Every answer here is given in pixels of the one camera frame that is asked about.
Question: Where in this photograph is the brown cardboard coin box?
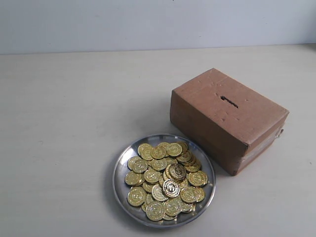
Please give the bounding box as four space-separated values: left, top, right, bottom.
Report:
170 68 289 176

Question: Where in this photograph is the gold coin back top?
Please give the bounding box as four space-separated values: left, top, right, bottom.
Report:
167 143 183 157

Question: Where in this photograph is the gold coin back left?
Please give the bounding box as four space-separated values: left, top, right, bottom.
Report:
137 143 153 161

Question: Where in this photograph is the gold coin left edge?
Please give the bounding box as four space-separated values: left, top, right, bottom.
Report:
124 171 144 186

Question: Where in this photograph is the gold coin edge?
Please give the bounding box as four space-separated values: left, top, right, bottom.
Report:
188 170 208 187
124 171 144 186

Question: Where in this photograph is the round silver metal plate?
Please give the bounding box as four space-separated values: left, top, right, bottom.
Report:
112 134 216 229

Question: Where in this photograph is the pale shiny coin pile centre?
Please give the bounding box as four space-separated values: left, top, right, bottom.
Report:
162 179 180 198

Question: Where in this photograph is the gold coin right edge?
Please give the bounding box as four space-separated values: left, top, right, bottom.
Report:
188 170 208 187

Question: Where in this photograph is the gold coin left front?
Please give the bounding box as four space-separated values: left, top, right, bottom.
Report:
127 187 147 207

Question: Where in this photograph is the gold coin front of pile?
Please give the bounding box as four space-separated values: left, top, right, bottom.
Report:
146 201 165 221

